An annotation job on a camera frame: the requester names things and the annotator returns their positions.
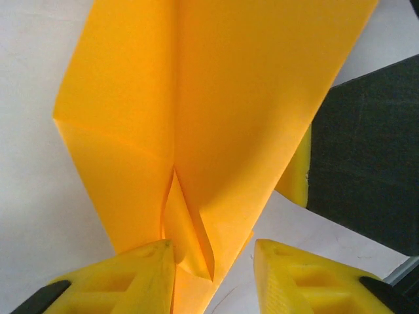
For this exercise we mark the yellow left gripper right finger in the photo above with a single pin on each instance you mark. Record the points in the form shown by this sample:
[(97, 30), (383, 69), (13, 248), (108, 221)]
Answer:
[(311, 291)]

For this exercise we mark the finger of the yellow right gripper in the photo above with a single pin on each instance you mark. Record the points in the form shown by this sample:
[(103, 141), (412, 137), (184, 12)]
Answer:
[(360, 157)]

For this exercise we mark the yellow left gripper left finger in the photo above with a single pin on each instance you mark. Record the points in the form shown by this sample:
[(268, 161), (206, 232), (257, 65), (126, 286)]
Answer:
[(114, 288)]

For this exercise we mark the orange paper sheet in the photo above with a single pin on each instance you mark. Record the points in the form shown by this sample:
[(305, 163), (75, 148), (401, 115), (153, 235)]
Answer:
[(229, 98)]

